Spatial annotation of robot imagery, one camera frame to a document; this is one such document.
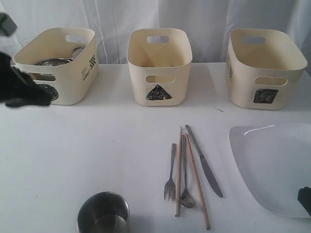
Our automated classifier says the large stainless steel bowl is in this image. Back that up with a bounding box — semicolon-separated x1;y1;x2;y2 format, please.
34;58;72;66

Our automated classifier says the stainless steel table knife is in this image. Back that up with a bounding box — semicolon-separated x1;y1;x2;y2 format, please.
185;125;224;198

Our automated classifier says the stainless steel fork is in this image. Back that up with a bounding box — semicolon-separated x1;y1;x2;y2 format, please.
163;143;177;201

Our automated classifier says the white backdrop curtain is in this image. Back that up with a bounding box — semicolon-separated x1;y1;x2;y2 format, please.
0;0;311;64

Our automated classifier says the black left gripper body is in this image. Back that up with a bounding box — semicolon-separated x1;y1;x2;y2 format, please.
0;52;51;108

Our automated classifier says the cream bin with triangle mark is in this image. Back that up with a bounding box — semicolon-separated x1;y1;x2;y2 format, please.
127;28;192;106

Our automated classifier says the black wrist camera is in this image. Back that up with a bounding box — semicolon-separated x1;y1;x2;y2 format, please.
0;12;17;37

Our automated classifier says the small stainless steel cup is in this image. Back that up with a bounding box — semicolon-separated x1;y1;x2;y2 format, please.
77;191;130;233

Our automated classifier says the white square plate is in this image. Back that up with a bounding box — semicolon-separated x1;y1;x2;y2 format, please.
228;123;311;218

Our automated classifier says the stainless steel spoon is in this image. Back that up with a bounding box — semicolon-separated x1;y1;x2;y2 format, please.
180;135;195;209

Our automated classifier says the wooden chopstick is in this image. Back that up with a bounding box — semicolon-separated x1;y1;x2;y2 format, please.
185;133;211;230
175;126;182;217

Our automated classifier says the cream bin with square mark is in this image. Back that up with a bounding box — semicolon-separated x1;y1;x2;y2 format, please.
226;29;308;110

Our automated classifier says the steel mug with handle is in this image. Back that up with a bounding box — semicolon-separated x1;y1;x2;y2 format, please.
71;47;84;60

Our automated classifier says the cream bin with circle mark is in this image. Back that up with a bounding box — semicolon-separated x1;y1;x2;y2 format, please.
13;27;99;105

